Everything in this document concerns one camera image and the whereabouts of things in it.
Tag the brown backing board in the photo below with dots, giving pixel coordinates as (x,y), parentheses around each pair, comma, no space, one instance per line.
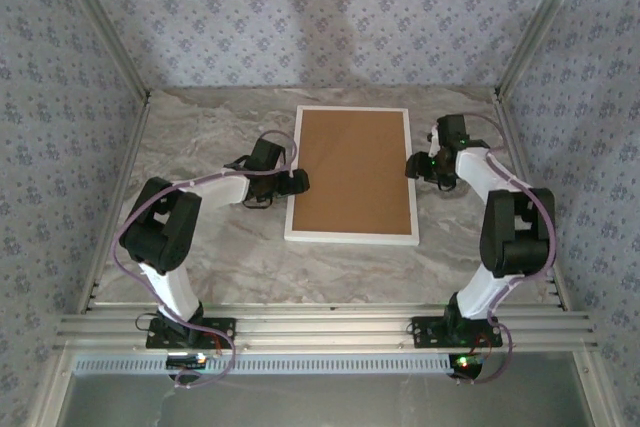
(350,172)

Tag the white picture frame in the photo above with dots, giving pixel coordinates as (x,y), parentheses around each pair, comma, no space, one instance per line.
(350,239)

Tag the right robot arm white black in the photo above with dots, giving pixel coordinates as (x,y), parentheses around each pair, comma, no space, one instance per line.
(475,167)

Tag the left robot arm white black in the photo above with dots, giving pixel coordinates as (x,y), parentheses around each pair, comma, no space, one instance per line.
(220,192)

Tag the controller board with green light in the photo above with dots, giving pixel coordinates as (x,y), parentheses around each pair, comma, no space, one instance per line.
(187,361)
(465,364)

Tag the grey metal panel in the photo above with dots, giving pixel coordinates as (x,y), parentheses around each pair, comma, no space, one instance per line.
(325,402)

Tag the aluminium side rail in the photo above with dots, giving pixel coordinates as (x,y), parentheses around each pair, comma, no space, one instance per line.
(129,157)
(511,132)

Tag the aluminium corner post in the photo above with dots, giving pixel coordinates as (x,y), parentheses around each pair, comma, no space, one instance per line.
(540,22)
(111,32)

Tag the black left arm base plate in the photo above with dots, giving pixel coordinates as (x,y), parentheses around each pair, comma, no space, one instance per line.
(220,329)

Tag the aluminium rail beam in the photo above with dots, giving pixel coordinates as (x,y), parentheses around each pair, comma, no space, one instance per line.
(325,327)

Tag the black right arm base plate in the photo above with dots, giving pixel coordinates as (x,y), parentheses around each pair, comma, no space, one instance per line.
(425,332)

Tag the aluminium frame leg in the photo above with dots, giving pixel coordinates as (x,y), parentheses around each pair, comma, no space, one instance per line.
(50,392)
(595,392)

